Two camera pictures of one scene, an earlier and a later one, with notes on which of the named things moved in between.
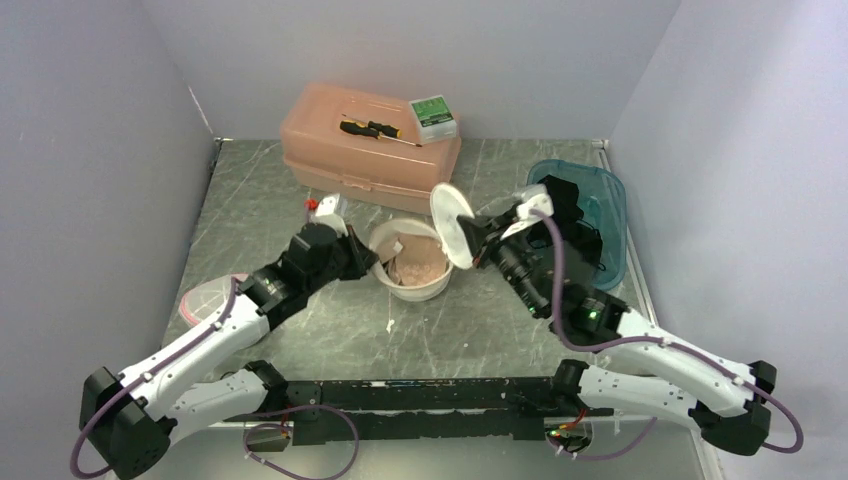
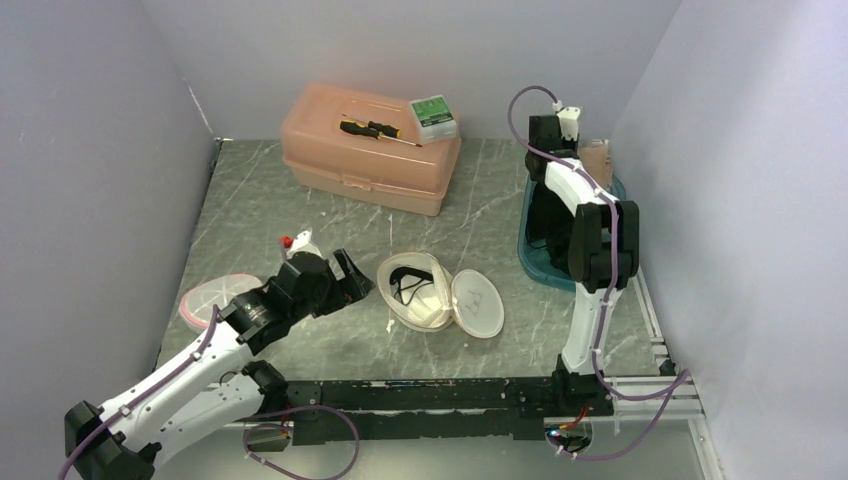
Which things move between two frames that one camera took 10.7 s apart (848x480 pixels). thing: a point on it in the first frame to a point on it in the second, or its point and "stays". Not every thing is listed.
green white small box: [433, 119] stays
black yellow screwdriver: [372, 129] stays
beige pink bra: [421, 260] to [596, 157]
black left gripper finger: [352, 258] to [354, 285]
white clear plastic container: [447, 206] to [424, 296]
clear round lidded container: [203, 300] stays
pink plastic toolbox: [387, 173] stays
